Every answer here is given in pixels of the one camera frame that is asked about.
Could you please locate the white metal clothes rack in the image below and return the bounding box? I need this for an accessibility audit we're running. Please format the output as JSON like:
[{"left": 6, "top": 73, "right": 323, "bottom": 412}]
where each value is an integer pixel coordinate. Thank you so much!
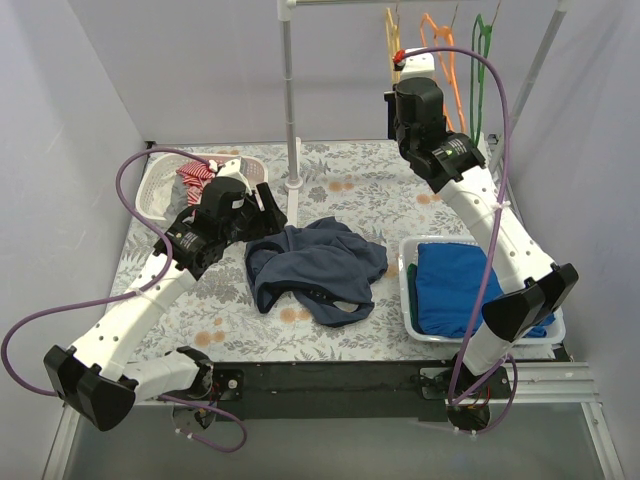
[{"left": 276, "top": 0, "right": 572, "bottom": 211}]

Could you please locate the white left laundry basket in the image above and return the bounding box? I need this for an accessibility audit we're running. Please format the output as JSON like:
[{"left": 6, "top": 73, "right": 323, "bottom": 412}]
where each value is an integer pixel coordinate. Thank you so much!
[{"left": 135, "top": 153, "right": 268, "bottom": 227}]

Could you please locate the white right laundry basket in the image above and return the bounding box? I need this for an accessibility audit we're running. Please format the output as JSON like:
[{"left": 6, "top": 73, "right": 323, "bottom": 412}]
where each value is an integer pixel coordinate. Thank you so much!
[{"left": 398, "top": 234, "right": 567, "bottom": 345}]

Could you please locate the yellow velvet hanger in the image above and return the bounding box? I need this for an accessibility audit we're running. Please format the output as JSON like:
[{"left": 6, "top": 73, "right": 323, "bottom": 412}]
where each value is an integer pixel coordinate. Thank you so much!
[{"left": 385, "top": 8, "right": 401, "bottom": 85}]

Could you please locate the green velvet hanger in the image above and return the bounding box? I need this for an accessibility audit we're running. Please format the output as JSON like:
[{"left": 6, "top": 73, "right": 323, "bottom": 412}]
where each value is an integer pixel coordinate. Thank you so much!
[{"left": 469, "top": 2, "right": 501, "bottom": 145}]

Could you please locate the green garment in basket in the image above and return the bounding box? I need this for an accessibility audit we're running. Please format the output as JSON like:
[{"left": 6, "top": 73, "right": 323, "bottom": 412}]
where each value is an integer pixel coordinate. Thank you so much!
[{"left": 407, "top": 263, "right": 420, "bottom": 331}]

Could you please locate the white laundry basket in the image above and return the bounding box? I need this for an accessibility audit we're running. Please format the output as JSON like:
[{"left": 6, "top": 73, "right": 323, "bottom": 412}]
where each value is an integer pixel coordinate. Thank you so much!
[
  {"left": 135, "top": 153, "right": 268, "bottom": 227},
  {"left": 398, "top": 234, "right": 567, "bottom": 345}
]

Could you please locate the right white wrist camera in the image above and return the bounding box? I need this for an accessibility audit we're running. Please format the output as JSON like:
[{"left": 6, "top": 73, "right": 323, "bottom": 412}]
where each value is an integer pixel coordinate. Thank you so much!
[{"left": 392, "top": 53, "right": 435, "bottom": 85}]

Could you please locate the orange velvet hanger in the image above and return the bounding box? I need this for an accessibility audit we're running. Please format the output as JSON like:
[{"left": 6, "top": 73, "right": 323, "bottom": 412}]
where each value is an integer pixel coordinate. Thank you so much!
[{"left": 419, "top": 6, "right": 467, "bottom": 133}]

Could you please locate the floral table mat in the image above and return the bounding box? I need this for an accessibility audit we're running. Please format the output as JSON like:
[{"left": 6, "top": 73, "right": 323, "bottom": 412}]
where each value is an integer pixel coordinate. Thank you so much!
[{"left": 133, "top": 141, "right": 466, "bottom": 362}]

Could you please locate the red white striped garment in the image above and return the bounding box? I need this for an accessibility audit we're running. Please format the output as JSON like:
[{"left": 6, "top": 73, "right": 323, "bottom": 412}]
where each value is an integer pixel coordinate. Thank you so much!
[{"left": 176, "top": 161, "right": 218, "bottom": 206}]

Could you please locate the grey garment in basket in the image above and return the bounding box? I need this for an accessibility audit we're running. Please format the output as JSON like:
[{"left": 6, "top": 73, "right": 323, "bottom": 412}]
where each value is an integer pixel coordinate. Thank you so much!
[{"left": 164, "top": 176, "right": 188, "bottom": 223}]

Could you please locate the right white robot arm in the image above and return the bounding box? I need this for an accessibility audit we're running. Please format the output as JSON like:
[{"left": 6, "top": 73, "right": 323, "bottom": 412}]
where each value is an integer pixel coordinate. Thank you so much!
[{"left": 385, "top": 77, "right": 578, "bottom": 405}]

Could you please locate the navy blue tank top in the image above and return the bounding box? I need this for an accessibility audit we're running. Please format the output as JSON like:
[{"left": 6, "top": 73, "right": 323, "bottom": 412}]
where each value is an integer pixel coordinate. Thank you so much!
[{"left": 244, "top": 217, "right": 388, "bottom": 328}]

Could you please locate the blue folded shirt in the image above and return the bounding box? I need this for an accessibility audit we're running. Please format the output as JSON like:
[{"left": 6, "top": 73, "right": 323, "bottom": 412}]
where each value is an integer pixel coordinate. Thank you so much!
[{"left": 415, "top": 242, "right": 556, "bottom": 338}]

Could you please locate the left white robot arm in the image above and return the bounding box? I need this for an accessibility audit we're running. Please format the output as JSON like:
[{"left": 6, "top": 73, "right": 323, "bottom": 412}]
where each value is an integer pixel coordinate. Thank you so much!
[{"left": 44, "top": 176, "right": 287, "bottom": 431}]

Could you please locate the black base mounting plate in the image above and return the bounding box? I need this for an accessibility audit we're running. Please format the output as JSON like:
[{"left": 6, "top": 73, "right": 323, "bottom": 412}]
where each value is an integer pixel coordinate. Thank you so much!
[{"left": 153, "top": 357, "right": 501, "bottom": 441}]

